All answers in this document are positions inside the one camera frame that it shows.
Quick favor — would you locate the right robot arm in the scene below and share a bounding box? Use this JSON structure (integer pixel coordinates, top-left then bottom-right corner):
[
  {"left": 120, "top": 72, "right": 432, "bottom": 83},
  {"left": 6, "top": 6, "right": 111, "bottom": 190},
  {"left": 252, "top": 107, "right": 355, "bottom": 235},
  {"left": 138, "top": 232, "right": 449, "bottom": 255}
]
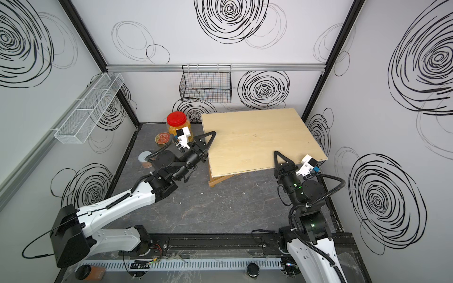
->
[{"left": 273, "top": 151, "right": 346, "bottom": 283}]

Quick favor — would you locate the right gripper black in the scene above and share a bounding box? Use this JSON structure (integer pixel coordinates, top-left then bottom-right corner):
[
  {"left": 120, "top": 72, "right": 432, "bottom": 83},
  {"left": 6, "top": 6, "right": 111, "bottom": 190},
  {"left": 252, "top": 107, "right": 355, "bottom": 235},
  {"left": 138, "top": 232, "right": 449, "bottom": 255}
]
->
[{"left": 274, "top": 151, "right": 303, "bottom": 212}]

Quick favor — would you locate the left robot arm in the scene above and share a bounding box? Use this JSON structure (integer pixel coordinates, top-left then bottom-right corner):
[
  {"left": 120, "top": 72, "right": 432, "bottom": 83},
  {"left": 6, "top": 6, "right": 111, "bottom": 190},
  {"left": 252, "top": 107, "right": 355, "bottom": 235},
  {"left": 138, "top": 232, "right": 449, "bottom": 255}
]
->
[{"left": 50, "top": 131, "right": 216, "bottom": 268}]

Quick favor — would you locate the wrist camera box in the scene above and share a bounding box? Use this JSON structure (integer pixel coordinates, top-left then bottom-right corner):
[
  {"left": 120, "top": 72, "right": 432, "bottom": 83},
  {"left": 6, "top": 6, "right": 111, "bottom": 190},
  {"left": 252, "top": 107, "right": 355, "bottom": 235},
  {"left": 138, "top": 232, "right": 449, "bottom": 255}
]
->
[
  {"left": 296, "top": 154, "right": 320, "bottom": 179},
  {"left": 176, "top": 127, "right": 192, "bottom": 150}
]

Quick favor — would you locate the black round knob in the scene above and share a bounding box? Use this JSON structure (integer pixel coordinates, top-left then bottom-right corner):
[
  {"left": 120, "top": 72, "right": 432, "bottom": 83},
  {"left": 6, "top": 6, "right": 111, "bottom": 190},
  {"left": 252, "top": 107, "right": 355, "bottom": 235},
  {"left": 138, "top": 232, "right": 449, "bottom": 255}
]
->
[{"left": 246, "top": 262, "right": 260, "bottom": 279}]

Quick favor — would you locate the black knob on brown block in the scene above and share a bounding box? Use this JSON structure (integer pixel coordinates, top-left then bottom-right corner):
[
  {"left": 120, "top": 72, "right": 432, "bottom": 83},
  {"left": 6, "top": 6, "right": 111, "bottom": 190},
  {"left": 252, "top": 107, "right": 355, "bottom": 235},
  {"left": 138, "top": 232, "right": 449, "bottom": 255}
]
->
[{"left": 75, "top": 265, "right": 106, "bottom": 281}]

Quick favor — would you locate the red-lidded jar of yellow snacks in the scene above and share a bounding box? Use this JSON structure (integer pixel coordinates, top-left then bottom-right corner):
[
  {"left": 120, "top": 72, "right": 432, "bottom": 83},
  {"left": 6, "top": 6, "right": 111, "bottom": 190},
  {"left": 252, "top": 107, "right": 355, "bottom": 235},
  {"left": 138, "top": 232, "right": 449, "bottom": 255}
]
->
[{"left": 166, "top": 112, "right": 193, "bottom": 142}]

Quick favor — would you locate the small wooden easel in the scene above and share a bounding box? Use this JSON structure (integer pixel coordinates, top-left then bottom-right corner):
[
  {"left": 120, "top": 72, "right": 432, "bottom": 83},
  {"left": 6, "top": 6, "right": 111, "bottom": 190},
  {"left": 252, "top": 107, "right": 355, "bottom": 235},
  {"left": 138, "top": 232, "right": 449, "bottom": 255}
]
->
[{"left": 208, "top": 167, "right": 235, "bottom": 188}]

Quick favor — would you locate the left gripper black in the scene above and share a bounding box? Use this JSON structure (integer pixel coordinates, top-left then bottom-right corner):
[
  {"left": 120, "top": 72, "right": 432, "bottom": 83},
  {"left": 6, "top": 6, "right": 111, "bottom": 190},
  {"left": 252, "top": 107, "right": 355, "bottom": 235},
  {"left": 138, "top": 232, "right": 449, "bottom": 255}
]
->
[{"left": 172, "top": 133, "right": 217, "bottom": 184}]

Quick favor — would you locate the white mesh wall shelf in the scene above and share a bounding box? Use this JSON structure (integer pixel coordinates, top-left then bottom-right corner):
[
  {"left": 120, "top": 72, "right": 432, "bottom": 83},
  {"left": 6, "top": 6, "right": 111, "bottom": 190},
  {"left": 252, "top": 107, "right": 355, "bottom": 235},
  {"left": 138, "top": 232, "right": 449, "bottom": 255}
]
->
[{"left": 54, "top": 73, "right": 124, "bottom": 144}]

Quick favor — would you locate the light plywood canvas board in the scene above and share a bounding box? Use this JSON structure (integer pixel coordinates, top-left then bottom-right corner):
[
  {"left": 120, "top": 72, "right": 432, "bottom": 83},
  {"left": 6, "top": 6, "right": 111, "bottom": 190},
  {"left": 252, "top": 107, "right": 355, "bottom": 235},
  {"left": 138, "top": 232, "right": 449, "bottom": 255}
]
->
[{"left": 201, "top": 108, "right": 328, "bottom": 178}]

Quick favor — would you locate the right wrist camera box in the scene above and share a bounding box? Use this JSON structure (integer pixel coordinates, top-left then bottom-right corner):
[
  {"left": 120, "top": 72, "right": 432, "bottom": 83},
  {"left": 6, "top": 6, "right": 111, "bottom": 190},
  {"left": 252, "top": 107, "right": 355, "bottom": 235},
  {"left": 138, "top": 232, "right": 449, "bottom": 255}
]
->
[{"left": 296, "top": 154, "right": 320, "bottom": 179}]

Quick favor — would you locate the white slotted cable duct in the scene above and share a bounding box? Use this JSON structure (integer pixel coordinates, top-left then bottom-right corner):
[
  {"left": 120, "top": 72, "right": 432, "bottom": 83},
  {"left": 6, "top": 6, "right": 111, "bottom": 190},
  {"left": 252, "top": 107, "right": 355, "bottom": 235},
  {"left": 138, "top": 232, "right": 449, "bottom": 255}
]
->
[{"left": 75, "top": 258, "right": 283, "bottom": 272}]

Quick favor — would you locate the round red-topped tin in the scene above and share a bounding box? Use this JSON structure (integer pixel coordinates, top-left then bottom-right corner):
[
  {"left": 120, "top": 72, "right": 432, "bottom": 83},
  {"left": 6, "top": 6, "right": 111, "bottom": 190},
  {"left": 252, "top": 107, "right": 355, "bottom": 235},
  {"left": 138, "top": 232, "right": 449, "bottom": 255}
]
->
[{"left": 155, "top": 132, "right": 172, "bottom": 147}]

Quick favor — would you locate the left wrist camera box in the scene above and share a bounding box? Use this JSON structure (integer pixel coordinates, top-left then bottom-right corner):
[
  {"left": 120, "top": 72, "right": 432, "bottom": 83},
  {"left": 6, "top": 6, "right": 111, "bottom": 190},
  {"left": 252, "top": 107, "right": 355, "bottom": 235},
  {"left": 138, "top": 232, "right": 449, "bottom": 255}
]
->
[{"left": 176, "top": 127, "right": 192, "bottom": 150}]

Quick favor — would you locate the small white-lidded cup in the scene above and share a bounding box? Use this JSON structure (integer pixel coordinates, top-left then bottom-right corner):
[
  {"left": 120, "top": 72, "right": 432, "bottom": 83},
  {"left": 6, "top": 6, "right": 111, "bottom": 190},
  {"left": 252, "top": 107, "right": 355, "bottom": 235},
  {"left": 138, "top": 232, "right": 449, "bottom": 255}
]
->
[{"left": 138, "top": 151, "right": 152, "bottom": 169}]

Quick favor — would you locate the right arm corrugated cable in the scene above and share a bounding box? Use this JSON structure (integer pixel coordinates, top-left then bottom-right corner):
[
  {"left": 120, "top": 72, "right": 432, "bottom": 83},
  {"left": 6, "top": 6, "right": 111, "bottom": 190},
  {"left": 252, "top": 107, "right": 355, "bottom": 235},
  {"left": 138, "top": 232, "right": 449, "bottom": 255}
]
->
[{"left": 277, "top": 172, "right": 348, "bottom": 283}]

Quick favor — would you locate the black wire wall basket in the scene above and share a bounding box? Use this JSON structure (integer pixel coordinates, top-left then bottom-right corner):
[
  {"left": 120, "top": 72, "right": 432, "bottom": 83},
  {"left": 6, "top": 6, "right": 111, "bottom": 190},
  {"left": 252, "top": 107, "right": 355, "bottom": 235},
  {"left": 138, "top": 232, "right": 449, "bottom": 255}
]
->
[{"left": 179, "top": 64, "right": 232, "bottom": 103}]

